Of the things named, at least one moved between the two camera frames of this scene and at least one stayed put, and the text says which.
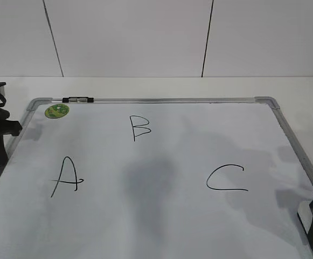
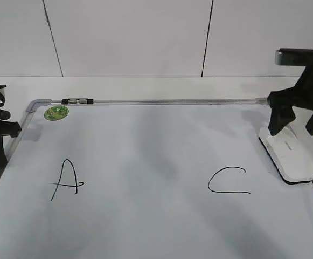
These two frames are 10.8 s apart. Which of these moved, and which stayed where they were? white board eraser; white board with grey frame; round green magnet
Moved: white board eraser
Stayed: round green magnet; white board with grey frame
